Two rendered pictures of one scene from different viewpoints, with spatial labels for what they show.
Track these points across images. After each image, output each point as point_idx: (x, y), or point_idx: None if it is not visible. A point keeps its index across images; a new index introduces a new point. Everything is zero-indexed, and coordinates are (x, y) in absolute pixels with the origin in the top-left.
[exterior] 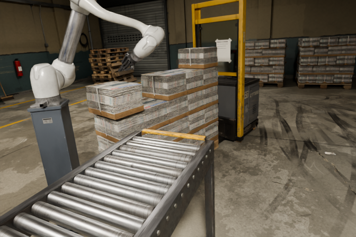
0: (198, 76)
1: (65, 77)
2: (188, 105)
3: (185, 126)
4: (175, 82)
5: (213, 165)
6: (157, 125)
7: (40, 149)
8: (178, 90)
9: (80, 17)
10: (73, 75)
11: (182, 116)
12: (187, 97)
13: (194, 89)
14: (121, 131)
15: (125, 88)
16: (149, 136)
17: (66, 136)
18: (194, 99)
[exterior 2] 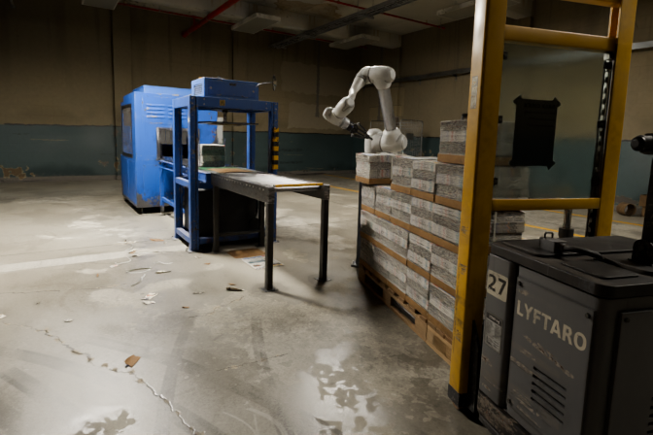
0: (428, 173)
1: (382, 141)
2: (411, 214)
3: (401, 243)
4: (399, 169)
5: (266, 206)
6: (380, 213)
7: None
8: (401, 182)
9: (378, 92)
10: (392, 142)
11: (401, 225)
12: (410, 199)
13: (418, 191)
14: (362, 196)
15: (360, 155)
16: (374, 219)
17: (360, 184)
18: (418, 210)
